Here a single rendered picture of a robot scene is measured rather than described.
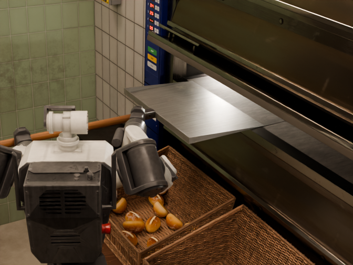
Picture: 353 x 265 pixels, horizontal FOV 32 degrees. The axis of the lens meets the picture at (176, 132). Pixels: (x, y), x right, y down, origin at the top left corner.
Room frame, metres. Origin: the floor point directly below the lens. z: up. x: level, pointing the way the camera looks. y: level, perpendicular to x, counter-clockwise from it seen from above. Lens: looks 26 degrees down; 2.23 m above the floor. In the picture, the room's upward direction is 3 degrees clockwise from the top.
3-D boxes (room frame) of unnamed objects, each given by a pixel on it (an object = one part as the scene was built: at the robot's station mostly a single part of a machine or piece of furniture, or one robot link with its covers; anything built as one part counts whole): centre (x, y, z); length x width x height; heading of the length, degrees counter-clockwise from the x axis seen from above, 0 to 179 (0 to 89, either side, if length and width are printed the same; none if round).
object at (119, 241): (2.32, 0.08, 0.72); 0.56 x 0.49 x 0.28; 33
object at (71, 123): (1.56, 0.30, 1.47); 0.10 x 0.07 x 0.09; 96
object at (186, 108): (2.38, -0.06, 1.19); 0.55 x 0.36 x 0.03; 32
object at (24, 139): (1.91, 0.54, 1.20); 0.12 x 0.10 x 0.13; 25
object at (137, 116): (2.15, 0.16, 1.20); 0.12 x 0.10 x 0.13; 177
